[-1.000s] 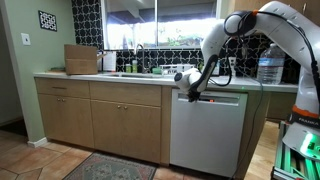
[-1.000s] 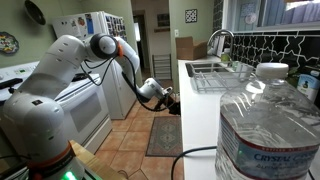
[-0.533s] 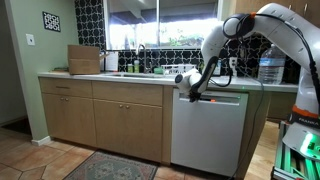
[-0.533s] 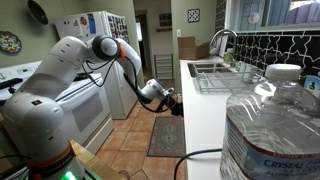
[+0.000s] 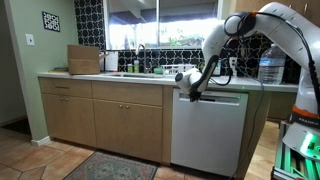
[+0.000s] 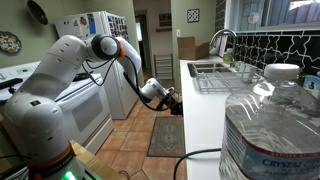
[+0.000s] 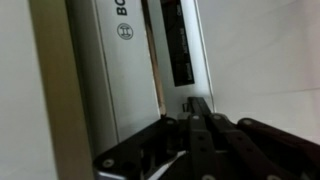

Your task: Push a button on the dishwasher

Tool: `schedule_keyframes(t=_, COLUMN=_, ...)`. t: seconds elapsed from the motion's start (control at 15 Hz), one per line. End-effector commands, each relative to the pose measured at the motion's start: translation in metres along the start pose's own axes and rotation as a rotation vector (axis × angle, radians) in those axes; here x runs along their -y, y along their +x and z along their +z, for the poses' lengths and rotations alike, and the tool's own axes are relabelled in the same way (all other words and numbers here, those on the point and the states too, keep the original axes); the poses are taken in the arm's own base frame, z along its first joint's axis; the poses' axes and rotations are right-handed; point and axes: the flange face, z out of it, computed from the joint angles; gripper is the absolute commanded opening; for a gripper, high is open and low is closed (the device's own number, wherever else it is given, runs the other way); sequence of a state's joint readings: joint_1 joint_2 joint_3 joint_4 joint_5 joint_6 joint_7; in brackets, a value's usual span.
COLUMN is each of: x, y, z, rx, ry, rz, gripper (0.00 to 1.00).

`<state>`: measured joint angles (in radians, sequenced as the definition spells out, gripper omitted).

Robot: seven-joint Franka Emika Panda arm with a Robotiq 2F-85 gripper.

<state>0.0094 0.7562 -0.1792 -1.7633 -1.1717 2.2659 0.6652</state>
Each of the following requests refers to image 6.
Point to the black wall-hung pan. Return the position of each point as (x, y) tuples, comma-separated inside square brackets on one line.
[(37, 12)]

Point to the black oblong object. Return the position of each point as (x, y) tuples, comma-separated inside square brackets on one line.
[(10, 83)]

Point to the black white patterned wall art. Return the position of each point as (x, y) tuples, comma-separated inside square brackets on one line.
[(193, 15)]

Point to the white kitchen stove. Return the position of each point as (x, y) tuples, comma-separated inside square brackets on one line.
[(86, 111)]

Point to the clear plastic water jug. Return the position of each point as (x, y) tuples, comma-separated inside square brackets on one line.
[(273, 140)]

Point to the blue fridge note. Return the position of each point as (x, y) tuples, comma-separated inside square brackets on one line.
[(91, 23)]

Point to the white light switch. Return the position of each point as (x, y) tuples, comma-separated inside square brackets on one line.
[(178, 32)]

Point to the metal step rack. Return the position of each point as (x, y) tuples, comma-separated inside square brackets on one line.
[(163, 66)]

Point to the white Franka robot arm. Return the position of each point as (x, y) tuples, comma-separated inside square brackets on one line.
[(36, 126)]

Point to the patterned floor rug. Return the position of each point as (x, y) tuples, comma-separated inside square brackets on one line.
[(166, 136)]

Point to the white refrigerator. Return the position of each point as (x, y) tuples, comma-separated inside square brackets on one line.
[(121, 96)]

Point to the black frying pan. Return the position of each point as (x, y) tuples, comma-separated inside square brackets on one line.
[(80, 77)]

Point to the kitchen window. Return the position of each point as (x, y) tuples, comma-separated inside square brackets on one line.
[(293, 13)]

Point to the blue label container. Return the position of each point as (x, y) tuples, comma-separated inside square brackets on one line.
[(311, 85)]

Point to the steel kitchen sink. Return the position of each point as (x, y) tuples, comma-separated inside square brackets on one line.
[(203, 66)]

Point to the red fridge magnet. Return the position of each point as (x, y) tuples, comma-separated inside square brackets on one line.
[(83, 21)]

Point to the chrome kitchen faucet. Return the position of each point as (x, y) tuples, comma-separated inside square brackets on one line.
[(222, 31)]

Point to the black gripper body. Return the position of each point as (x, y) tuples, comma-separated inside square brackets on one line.
[(170, 101)]

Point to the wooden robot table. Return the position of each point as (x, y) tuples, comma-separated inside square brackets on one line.
[(98, 166)]

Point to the dark framed picture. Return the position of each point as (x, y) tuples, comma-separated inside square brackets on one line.
[(165, 19)]

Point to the colourful decorative wall plate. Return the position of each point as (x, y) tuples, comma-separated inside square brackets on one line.
[(10, 42)]

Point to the brown cardboard box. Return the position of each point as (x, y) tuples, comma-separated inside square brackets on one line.
[(193, 50)]

